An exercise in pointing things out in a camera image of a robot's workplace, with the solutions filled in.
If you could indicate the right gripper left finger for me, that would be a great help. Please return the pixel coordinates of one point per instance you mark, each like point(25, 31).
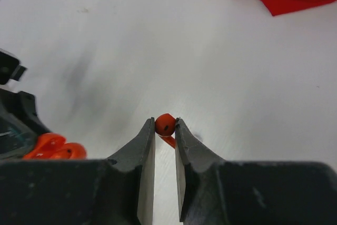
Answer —
point(115, 190)

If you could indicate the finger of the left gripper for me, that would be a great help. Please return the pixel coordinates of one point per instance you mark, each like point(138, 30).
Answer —
point(20, 124)

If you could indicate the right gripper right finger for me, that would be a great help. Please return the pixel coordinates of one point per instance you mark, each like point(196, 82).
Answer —
point(212, 190)

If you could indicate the orange earbud charging case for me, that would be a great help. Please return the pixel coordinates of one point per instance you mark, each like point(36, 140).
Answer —
point(55, 146)

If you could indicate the orange earbud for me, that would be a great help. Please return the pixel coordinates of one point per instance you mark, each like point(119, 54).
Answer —
point(165, 128)

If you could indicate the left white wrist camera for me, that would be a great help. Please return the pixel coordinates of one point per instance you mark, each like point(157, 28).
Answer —
point(10, 67)

